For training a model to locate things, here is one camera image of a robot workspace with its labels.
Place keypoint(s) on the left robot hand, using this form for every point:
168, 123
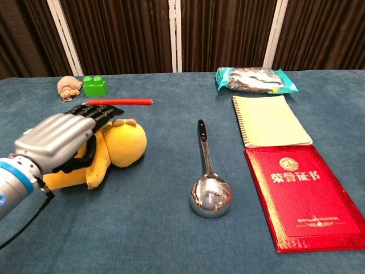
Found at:
62, 137

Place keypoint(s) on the yellow plush duck toy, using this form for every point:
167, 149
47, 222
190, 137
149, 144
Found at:
114, 148

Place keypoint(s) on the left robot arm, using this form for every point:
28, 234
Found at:
14, 182

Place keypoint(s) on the green building block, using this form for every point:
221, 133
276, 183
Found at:
95, 85

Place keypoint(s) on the red candle stick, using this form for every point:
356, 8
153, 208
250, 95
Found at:
119, 102

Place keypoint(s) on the blue table cloth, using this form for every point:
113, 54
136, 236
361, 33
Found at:
159, 228

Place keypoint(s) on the steel ladle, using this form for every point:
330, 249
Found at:
209, 182

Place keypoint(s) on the teal snack package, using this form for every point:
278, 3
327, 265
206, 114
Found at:
253, 80

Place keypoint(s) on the yellow spiral notebook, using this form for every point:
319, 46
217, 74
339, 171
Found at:
269, 121

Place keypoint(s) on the red certificate folder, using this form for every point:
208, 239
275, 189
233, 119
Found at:
305, 197

